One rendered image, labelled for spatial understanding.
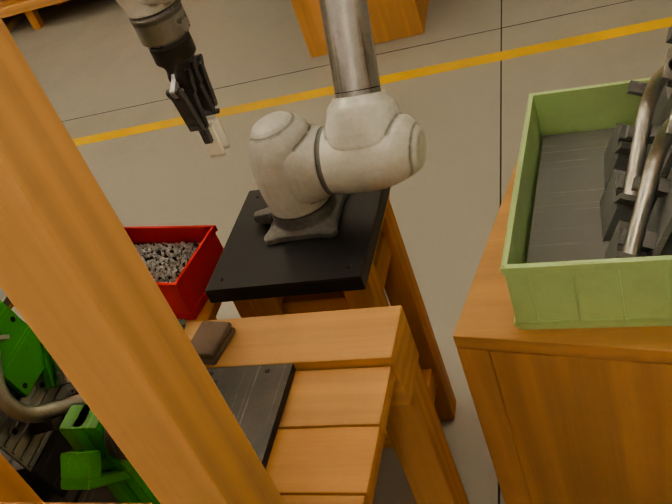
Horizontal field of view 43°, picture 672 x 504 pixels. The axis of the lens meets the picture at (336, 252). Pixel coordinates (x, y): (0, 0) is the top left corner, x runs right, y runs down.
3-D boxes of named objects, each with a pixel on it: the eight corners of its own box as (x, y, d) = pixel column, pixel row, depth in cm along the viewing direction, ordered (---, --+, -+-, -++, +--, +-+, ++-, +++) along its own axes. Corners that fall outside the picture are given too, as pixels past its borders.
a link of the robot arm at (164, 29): (186, -11, 142) (200, 21, 146) (139, -1, 146) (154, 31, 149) (167, 13, 136) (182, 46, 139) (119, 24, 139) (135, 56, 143)
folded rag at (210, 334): (215, 366, 171) (210, 357, 169) (183, 363, 175) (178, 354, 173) (237, 330, 177) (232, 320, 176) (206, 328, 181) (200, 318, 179)
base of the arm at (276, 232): (267, 200, 214) (260, 183, 211) (350, 188, 207) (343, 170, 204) (249, 248, 201) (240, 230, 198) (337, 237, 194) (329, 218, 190)
